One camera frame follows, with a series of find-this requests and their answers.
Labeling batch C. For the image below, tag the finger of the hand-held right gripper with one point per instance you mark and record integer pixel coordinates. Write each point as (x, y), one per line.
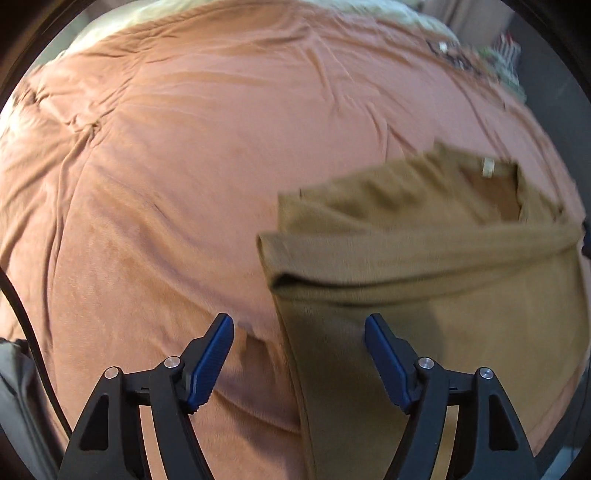
(587, 244)

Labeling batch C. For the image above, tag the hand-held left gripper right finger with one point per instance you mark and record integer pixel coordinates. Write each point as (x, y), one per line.
(388, 360)

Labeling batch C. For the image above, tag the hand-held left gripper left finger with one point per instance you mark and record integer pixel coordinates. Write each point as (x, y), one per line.
(210, 360)

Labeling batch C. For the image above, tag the brown t-shirt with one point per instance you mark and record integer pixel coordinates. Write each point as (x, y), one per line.
(415, 258)

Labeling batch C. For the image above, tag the grey folded clothes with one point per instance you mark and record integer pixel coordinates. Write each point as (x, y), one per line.
(23, 415)

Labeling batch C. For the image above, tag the orange blanket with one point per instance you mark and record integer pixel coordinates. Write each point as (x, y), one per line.
(161, 184)

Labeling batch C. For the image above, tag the pink curtain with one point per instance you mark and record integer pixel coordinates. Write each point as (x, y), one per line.
(461, 14)

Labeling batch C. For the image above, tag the white duvet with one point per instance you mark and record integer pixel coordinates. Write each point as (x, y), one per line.
(138, 14)

